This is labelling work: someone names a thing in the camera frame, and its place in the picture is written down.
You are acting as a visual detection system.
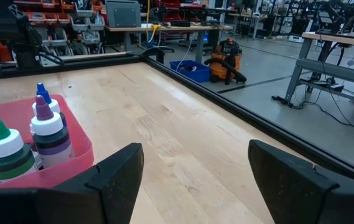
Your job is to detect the wooden workbench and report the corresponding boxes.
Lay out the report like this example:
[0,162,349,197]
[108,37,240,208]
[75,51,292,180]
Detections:
[104,24,234,65]

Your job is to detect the small white-capped dye bottle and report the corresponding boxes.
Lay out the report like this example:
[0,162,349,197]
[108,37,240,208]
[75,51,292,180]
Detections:
[32,150,44,171]

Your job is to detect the large green-capped dye bottle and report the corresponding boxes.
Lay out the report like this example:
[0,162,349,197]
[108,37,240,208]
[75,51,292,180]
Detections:
[0,111,37,185]

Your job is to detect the orange shop vacuum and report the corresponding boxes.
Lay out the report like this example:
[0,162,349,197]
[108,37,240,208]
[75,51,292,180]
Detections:
[203,37,248,86]

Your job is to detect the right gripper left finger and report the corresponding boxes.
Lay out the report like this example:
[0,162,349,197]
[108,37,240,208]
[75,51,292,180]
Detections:
[0,142,145,224]

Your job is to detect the large purple-capped dye bottle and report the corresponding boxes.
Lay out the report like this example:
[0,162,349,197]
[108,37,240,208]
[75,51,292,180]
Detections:
[30,95,75,169]

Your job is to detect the shelf of storage bins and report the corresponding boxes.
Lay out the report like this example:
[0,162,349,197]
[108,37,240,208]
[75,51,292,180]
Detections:
[13,0,106,55]

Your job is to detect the red translucent plastic bin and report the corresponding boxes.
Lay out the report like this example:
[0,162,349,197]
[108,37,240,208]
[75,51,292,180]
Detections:
[0,94,95,190]

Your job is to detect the blue plastic crate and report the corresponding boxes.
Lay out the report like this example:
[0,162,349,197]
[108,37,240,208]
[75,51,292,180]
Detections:
[169,59,212,84]

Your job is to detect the black aluminium table frame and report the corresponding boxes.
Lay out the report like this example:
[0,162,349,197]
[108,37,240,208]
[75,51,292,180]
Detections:
[0,51,354,187]

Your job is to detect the yellow power cord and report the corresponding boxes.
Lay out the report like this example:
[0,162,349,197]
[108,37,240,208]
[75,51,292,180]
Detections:
[145,0,162,43]

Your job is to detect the grey metal box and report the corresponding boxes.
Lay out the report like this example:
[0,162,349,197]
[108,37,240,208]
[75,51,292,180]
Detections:
[105,0,142,28]

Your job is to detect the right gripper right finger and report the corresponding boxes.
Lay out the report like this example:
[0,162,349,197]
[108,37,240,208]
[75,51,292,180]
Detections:
[247,139,354,224]

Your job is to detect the steel-legged wooden table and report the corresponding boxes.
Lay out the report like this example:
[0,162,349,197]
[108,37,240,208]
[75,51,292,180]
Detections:
[284,30,354,108]

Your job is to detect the large blue-capped dye bottle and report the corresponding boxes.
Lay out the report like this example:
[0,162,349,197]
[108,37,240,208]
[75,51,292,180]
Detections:
[32,82,68,127]

